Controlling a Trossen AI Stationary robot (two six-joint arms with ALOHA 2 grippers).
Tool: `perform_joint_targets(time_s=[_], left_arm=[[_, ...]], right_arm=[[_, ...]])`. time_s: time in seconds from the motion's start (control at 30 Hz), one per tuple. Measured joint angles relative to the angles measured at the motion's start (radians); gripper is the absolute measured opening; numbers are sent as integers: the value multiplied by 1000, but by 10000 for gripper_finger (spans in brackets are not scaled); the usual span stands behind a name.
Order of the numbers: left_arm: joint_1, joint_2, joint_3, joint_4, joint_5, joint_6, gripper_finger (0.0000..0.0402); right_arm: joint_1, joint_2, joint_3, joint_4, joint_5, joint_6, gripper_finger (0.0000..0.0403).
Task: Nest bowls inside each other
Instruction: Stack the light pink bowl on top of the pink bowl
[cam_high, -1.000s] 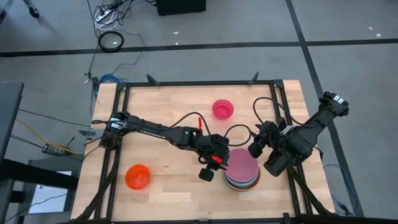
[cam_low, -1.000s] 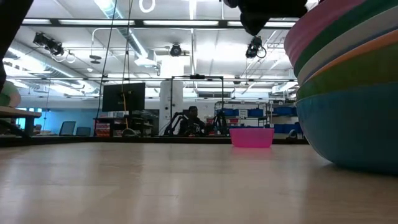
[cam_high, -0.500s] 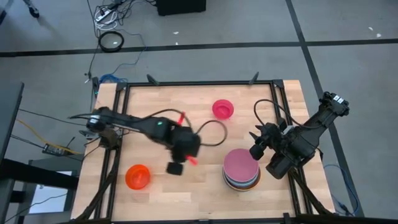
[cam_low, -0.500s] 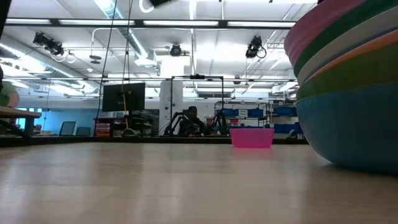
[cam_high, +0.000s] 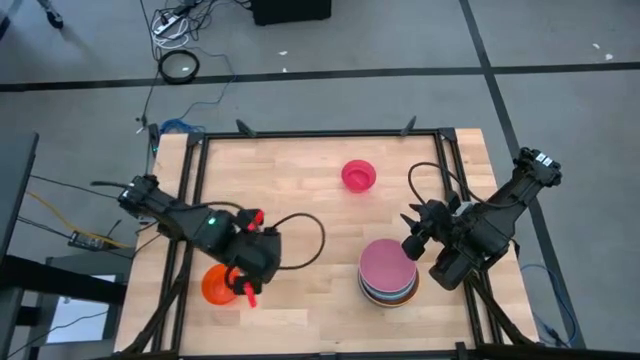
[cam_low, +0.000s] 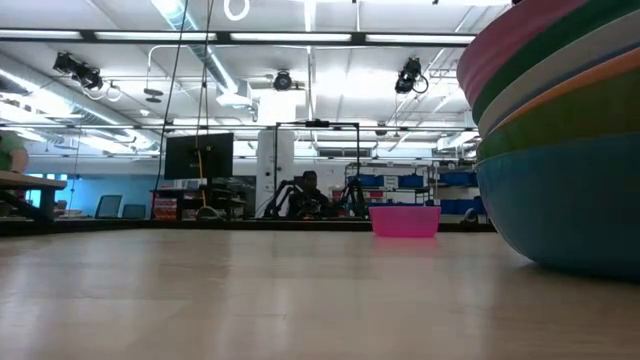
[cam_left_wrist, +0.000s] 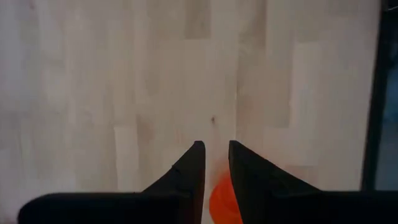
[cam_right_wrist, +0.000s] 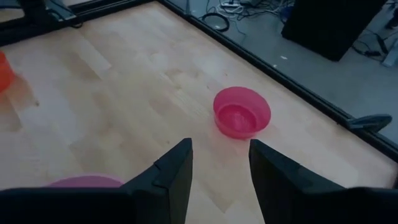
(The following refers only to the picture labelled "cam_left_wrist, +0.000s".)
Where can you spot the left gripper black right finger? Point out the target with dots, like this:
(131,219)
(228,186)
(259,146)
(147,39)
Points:
(295,205)

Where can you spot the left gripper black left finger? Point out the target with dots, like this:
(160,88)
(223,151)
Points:
(140,208)

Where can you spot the red plastic bowl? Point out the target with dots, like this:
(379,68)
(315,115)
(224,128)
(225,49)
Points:
(222,205)

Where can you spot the black aluminium table frame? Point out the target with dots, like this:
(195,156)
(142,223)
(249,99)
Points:
(373,140)

